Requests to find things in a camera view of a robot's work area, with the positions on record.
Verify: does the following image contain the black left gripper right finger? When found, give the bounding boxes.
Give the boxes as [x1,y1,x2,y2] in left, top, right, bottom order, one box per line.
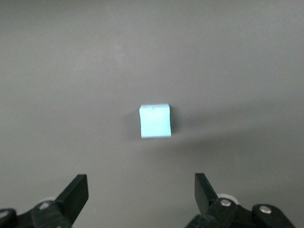
[184,172,297,228]

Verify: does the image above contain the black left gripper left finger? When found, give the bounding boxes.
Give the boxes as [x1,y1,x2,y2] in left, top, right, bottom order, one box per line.
[0,174,89,228]

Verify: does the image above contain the light blue foam block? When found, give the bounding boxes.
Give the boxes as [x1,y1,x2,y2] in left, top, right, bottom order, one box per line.
[139,104,172,139]

